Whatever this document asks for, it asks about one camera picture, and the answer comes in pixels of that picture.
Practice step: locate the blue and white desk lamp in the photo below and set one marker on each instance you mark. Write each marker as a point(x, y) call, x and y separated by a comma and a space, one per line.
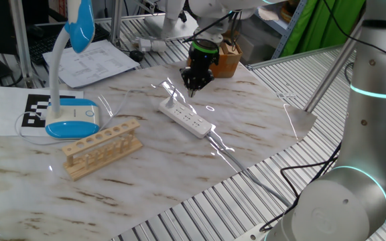
point(72, 129)

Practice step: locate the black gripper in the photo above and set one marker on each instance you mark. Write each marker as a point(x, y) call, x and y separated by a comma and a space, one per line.
point(199, 72)

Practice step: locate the green cloth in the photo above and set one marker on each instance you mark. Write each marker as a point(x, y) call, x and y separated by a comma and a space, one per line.
point(323, 23)

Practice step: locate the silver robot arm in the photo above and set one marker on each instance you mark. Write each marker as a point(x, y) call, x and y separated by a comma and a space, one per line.
point(364, 167)

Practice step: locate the aluminium frame post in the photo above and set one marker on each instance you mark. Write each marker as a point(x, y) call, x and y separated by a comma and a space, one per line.
point(330, 70)
point(116, 23)
point(22, 43)

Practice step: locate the cardboard box with orange tape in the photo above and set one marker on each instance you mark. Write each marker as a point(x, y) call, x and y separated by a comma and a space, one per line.
point(228, 63)

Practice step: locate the wooden test tube rack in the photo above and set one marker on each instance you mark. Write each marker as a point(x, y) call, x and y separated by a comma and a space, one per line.
point(102, 149)

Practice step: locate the white power strip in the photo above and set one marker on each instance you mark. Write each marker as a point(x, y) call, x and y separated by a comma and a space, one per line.
point(189, 118)

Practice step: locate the white plug adapter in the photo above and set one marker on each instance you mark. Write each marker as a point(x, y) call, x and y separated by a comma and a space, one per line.
point(149, 45)

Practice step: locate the black round puck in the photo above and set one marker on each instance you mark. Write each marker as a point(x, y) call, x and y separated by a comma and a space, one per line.
point(136, 56)

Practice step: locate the printed paper sheet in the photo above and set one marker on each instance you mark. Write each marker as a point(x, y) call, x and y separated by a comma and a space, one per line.
point(92, 63)

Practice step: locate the black keyboard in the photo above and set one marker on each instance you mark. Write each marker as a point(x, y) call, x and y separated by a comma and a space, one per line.
point(45, 43)

